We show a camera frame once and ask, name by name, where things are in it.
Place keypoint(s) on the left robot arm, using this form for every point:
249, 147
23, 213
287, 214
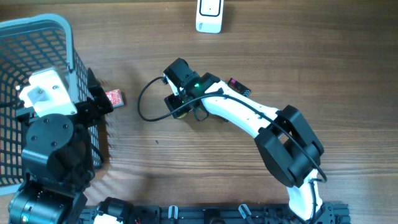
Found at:
57, 155

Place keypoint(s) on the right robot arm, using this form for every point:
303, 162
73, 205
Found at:
288, 146

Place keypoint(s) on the white barcode scanner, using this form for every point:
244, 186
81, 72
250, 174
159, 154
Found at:
209, 16

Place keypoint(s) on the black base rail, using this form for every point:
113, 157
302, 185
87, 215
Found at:
267, 214

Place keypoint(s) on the small red carton box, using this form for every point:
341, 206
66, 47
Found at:
115, 97

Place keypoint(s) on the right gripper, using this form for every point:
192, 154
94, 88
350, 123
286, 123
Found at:
173, 102

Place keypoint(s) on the black red snack packet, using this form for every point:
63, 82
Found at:
239, 87

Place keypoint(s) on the grey plastic mesh basket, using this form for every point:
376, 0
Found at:
28, 45

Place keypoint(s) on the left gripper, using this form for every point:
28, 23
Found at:
87, 106

